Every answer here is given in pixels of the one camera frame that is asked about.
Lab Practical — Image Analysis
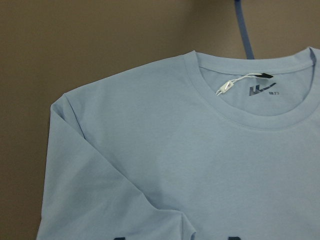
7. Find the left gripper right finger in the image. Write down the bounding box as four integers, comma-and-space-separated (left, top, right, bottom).
227, 235, 242, 240

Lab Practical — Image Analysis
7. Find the light blue t-shirt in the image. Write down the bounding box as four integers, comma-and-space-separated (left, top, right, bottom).
36, 47, 320, 240

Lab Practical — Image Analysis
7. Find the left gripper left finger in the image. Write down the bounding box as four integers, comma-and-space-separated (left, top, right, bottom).
113, 236, 129, 240

